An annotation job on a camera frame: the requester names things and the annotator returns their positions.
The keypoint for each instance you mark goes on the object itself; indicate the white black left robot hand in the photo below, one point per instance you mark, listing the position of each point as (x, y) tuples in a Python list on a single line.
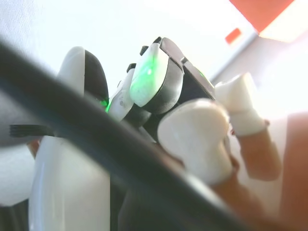
[(146, 79)]

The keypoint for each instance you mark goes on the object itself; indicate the large orange foam block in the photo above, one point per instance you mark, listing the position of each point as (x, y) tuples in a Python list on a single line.
[(262, 12)]

